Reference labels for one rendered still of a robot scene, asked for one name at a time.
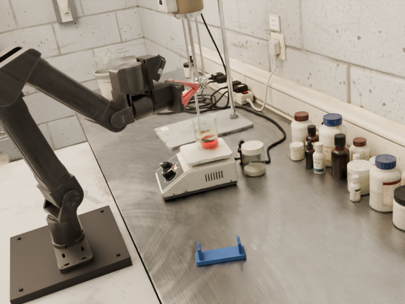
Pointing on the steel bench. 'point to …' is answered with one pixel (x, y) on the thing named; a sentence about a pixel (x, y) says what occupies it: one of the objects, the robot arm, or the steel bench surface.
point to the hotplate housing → (201, 177)
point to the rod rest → (220, 254)
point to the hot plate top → (191, 157)
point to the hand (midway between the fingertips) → (194, 87)
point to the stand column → (226, 60)
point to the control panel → (173, 169)
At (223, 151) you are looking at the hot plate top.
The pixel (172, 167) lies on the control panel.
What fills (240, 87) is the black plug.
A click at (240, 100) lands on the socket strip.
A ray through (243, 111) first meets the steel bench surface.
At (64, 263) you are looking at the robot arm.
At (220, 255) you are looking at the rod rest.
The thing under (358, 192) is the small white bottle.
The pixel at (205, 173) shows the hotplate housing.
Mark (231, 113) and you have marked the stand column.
